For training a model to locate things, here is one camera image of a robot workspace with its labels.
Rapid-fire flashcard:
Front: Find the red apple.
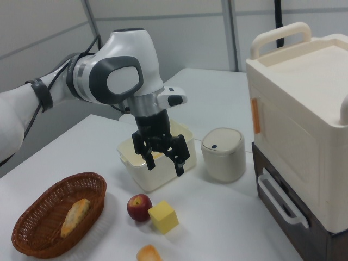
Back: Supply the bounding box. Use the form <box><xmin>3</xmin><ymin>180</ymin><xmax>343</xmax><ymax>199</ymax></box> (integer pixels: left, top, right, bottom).
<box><xmin>126</xmin><ymin>194</ymin><xmax>153</xmax><ymax>222</ymax></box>

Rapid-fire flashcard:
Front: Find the yellow bread piece in basket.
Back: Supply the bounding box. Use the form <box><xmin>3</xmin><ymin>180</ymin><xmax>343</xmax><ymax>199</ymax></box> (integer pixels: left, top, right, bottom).
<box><xmin>60</xmin><ymin>198</ymin><xmax>91</xmax><ymax>238</ymax></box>

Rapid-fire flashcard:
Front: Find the brown wicker basket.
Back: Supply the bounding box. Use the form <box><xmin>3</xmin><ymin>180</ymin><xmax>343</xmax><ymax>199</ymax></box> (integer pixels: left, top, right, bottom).
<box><xmin>11</xmin><ymin>171</ymin><xmax>107</xmax><ymax>259</ymax></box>

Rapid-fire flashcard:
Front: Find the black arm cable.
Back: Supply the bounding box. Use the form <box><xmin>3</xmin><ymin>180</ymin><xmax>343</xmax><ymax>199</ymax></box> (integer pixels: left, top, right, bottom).
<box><xmin>23</xmin><ymin>35</ymin><xmax>105</xmax><ymax>139</ymax></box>

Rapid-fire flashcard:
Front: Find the small cream lidded bin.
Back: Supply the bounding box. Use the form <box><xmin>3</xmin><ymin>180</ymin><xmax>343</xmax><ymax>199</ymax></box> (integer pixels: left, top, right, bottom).
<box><xmin>200</xmin><ymin>127</ymin><xmax>246</xmax><ymax>183</ymax></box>

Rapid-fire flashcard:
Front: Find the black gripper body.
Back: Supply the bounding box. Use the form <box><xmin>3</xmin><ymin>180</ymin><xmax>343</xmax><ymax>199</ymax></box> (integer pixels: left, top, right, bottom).
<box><xmin>132</xmin><ymin>107</ymin><xmax>183</xmax><ymax>159</ymax></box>

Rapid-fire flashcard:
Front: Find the black vertical pole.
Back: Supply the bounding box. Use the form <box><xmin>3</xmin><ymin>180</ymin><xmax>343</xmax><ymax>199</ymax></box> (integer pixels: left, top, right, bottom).
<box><xmin>272</xmin><ymin>0</ymin><xmax>285</xmax><ymax>48</ymax></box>

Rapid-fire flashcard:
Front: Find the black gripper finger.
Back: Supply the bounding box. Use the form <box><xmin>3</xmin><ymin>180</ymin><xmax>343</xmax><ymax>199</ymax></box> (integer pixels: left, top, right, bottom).
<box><xmin>164</xmin><ymin>135</ymin><xmax>190</xmax><ymax>177</ymax></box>
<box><xmin>132</xmin><ymin>132</ymin><xmax>156</xmax><ymax>171</ymax></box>

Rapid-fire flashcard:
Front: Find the yellow cube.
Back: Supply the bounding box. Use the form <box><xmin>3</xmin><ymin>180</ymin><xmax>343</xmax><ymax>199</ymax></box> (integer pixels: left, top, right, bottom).
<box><xmin>147</xmin><ymin>200</ymin><xmax>179</xmax><ymax>235</ymax></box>

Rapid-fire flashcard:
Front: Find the dark brown drawer unit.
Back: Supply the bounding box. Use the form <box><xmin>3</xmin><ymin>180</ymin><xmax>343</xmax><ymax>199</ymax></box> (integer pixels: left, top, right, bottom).
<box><xmin>251</xmin><ymin>141</ymin><xmax>348</xmax><ymax>261</ymax></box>

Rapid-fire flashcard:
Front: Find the cream plastic cabinet with handle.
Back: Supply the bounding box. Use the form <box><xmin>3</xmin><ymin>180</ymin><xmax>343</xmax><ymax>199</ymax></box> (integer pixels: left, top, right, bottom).
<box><xmin>245</xmin><ymin>21</ymin><xmax>348</xmax><ymax>233</ymax></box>

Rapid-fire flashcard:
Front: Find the orange toasted bread piece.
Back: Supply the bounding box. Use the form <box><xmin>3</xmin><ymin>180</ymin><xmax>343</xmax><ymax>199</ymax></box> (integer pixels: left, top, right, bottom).
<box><xmin>135</xmin><ymin>244</ymin><xmax>163</xmax><ymax>261</ymax></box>

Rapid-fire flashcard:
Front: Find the cream open plastic box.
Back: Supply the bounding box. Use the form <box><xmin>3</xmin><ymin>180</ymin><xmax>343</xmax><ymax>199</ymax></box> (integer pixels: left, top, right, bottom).
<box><xmin>116</xmin><ymin>120</ymin><xmax>197</xmax><ymax>194</ymax></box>

